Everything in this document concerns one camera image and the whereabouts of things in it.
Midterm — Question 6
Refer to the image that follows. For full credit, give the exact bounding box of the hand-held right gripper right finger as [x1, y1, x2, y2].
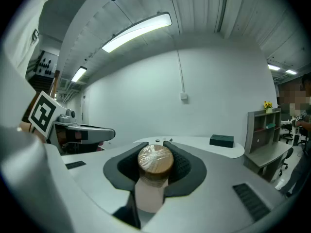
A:
[163, 141, 207, 199]

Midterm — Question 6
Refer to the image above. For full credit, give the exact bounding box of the dark wooden staircase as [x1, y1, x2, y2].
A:
[26, 69, 61, 100]

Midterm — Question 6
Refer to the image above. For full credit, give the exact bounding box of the white wall conduit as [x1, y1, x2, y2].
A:
[176, 50, 185, 94]

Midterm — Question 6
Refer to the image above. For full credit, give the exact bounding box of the white oval table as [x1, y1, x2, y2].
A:
[60, 135, 245, 164]

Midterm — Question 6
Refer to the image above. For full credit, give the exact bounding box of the person's white shirt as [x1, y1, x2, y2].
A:
[3, 0, 98, 79]

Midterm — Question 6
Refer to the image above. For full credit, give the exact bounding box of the black office chair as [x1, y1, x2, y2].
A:
[278, 147, 295, 177]
[281, 123, 294, 145]

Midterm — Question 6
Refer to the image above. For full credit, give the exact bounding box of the small orange round object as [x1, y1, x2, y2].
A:
[135, 144, 174, 213]

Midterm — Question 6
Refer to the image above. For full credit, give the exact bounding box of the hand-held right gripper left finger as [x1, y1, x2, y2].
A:
[103, 141, 150, 192]

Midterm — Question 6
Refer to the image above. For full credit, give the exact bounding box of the grey wooden shelf desk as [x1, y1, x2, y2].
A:
[243, 107, 295, 182]

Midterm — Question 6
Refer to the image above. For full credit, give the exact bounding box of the dark green box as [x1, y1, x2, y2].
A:
[209, 134, 235, 148]

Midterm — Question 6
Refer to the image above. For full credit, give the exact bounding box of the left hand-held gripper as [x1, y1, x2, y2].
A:
[28, 90, 116, 153]

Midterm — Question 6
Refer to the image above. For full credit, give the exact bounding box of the long ceiling light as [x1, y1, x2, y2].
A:
[101, 12, 173, 53]

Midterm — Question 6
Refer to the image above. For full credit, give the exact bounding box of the short ceiling light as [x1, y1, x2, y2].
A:
[70, 66, 87, 83]

